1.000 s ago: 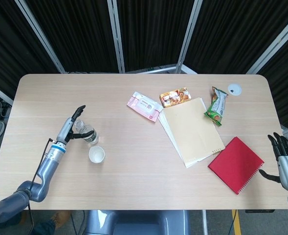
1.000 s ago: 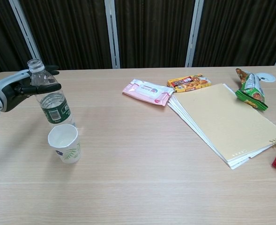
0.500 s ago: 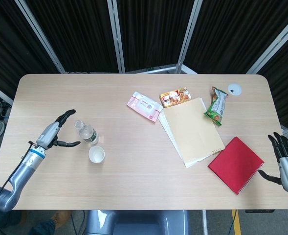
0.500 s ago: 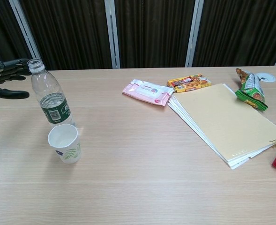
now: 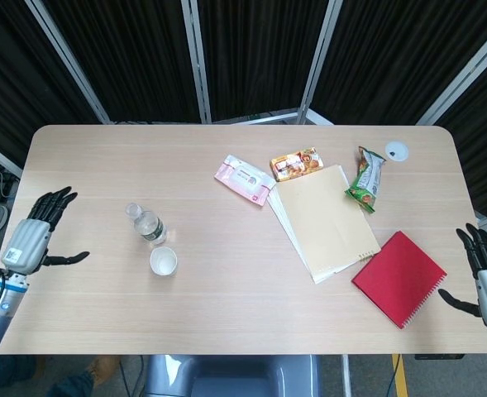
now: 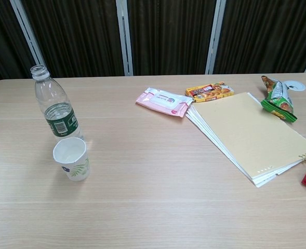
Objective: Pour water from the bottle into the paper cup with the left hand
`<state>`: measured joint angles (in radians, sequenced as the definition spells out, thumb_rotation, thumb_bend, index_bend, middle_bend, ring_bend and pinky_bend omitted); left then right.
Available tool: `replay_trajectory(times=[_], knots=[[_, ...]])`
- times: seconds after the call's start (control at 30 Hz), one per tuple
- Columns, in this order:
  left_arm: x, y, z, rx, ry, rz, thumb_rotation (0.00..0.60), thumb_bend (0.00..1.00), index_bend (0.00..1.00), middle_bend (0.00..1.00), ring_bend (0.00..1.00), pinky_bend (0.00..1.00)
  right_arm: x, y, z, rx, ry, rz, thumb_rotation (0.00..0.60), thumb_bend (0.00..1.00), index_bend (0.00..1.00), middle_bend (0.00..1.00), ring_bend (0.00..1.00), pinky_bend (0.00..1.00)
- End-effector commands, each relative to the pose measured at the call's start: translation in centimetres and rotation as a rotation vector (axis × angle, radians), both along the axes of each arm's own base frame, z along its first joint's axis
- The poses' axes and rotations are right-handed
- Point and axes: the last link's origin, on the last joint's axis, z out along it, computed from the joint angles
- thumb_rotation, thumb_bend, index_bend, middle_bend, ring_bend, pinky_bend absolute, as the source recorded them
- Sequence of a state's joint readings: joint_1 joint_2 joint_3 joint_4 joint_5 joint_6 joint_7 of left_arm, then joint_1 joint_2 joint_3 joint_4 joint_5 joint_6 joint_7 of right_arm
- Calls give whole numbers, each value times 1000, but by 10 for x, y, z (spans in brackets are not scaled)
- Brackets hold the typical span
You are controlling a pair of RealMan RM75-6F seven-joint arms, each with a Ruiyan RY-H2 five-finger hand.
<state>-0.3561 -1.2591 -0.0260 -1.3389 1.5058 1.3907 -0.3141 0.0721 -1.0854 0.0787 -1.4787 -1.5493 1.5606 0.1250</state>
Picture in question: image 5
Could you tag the left black grey robot hand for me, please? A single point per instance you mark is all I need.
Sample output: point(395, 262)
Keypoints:
point(26, 246)

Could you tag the transparent plastic water bottle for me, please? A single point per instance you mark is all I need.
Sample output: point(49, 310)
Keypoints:
point(149, 227)

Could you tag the white paper cup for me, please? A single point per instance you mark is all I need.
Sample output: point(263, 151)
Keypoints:
point(163, 261)

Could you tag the black table control box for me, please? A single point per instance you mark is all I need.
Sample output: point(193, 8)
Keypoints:
point(439, 356)

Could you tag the red spiral notebook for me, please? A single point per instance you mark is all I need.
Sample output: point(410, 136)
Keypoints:
point(398, 279)

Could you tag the brown shoe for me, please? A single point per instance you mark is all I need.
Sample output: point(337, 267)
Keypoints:
point(104, 368)

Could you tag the green snack bag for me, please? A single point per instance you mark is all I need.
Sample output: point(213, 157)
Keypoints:
point(367, 178)

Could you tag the beige spiral notebook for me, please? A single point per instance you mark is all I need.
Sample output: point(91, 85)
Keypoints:
point(326, 223)

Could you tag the pink wet wipes pack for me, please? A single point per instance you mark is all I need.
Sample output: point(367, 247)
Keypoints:
point(243, 178)

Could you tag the yellow biscuit box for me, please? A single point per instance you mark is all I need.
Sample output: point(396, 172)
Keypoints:
point(296, 164)

